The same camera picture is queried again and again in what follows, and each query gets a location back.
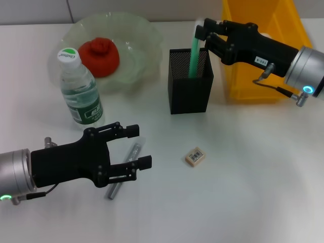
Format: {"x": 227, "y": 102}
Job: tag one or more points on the yellow plastic bin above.
{"x": 243, "y": 83}

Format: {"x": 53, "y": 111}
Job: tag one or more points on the beige eraser with barcode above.
{"x": 195, "y": 157}

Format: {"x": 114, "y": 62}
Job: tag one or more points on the pale green glass fruit plate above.
{"x": 141, "y": 38}

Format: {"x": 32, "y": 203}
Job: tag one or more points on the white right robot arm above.
{"x": 308, "y": 65}

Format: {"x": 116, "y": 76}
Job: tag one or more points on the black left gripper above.
{"x": 71, "y": 164}

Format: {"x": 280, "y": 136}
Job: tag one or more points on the clear green-label water bottle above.
{"x": 81, "y": 93}

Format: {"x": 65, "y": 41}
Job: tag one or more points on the red knitted toy orange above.
{"x": 101, "y": 60}

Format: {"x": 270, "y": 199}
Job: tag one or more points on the black mesh pen holder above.
{"x": 189, "y": 93}

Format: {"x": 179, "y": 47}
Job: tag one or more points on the mint green pen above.
{"x": 194, "y": 55}

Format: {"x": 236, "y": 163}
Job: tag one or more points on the grey metallic pen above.
{"x": 134, "y": 152}

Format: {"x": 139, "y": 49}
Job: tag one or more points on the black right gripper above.
{"x": 253, "y": 48}

